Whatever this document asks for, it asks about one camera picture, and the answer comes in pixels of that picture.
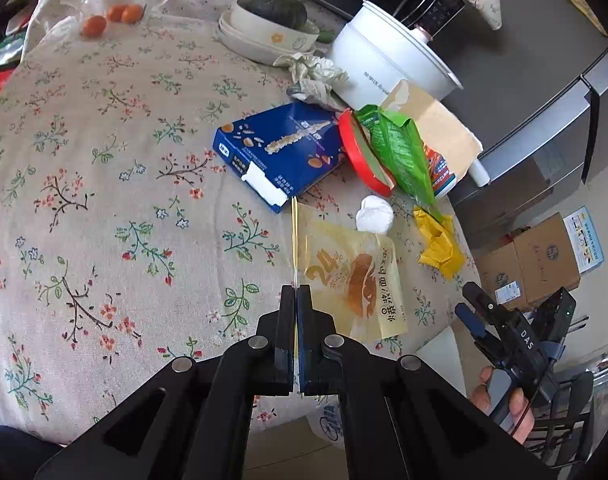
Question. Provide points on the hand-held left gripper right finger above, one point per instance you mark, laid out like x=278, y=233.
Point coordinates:
x=306, y=330

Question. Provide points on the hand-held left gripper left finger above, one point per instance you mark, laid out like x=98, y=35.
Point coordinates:
x=286, y=325

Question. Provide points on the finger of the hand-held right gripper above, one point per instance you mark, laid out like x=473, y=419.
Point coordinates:
x=478, y=299
x=471, y=322

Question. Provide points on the yellow bread wrapper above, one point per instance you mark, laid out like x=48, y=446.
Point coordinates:
x=354, y=270

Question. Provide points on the white tissue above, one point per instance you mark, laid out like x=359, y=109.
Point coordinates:
x=374, y=215

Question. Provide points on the green snack bag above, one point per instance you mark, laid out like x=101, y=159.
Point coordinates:
x=398, y=155

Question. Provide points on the blue cereal bar box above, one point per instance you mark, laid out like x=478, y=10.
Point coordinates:
x=284, y=145

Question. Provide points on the person's right hand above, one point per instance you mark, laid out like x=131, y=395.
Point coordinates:
x=481, y=392

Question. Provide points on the small cardboard box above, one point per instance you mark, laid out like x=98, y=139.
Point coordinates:
x=498, y=275

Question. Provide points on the yellow crumpled wrapper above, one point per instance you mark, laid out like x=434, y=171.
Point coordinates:
x=438, y=245

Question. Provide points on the black metal rack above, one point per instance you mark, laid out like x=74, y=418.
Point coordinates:
x=568, y=410

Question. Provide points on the large cardboard box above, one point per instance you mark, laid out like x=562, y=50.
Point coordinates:
x=548, y=255

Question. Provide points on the blue white leaflet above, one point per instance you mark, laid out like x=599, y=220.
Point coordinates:
x=586, y=240

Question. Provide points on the instant noodle cup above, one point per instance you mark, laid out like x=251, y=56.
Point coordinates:
x=441, y=175

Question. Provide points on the red round lid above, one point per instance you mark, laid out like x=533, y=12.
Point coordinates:
x=356, y=160

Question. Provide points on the grey refrigerator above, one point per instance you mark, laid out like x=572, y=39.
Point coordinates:
x=533, y=85

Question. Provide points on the floral tablecloth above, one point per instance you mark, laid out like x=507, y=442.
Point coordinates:
x=109, y=160

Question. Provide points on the crumpled paper wrapper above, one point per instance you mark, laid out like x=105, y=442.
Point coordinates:
x=314, y=75

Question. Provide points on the white electric pot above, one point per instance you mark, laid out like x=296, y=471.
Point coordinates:
x=378, y=60

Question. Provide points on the white floral bowl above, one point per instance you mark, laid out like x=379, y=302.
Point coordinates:
x=244, y=47

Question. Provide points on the white ceramic bowl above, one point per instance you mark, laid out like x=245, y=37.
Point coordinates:
x=264, y=30

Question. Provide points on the black microwave oven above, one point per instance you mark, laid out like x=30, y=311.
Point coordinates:
x=433, y=5

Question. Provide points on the person's dark trousers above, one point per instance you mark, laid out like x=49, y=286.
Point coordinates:
x=9, y=447

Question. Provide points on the yellow paper note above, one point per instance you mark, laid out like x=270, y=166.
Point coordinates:
x=581, y=7

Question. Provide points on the green pumpkin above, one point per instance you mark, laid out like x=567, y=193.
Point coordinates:
x=279, y=7

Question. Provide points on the orange fruit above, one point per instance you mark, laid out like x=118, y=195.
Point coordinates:
x=94, y=26
x=133, y=14
x=115, y=13

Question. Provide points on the green packet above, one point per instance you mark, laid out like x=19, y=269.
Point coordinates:
x=4, y=47

